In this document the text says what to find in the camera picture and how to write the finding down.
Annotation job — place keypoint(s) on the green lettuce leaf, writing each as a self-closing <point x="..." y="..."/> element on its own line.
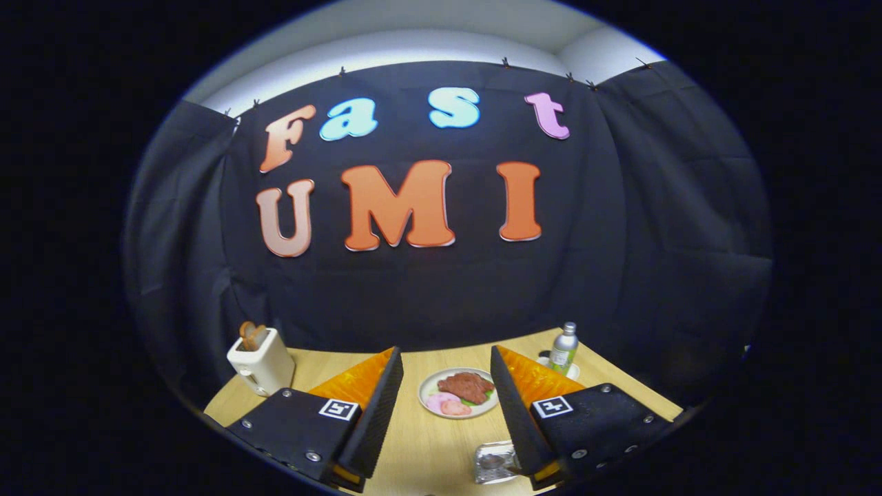
<point x="488" y="397"/>

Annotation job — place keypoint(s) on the white square coaster tray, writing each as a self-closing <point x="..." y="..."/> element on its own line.
<point x="573" y="373"/>

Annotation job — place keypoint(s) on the white round dinner plate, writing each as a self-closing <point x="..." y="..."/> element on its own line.
<point x="428" y="386"/>

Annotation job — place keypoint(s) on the white toaster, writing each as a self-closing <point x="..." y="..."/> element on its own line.
<point x="265" y="365"/>

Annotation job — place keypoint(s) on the row of black cloth clips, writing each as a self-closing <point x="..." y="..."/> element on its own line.
<point x="505" y="63"/>

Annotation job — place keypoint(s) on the silver bottle with green label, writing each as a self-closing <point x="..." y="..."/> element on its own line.
<point x="563" y="355"/>

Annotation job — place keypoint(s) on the black backdrop cloth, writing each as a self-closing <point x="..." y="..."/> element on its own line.
<point x="448" y="296"/>

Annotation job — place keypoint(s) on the brown steak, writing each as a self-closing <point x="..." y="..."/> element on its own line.
<point x="465" y="386"/>

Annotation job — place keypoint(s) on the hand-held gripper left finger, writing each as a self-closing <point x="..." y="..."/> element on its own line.
<point x="379" y="420"/>

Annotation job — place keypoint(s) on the brown toast slice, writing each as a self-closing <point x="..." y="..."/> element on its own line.
<point x="246" y="334"/>
<point x="259" y="337"/>

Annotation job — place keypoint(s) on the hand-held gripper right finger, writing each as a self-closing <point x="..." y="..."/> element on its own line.
<point x="513" y="420"/>

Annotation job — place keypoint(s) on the pale pink ham slice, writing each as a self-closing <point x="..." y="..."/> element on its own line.
<point x="435" y="401"/>

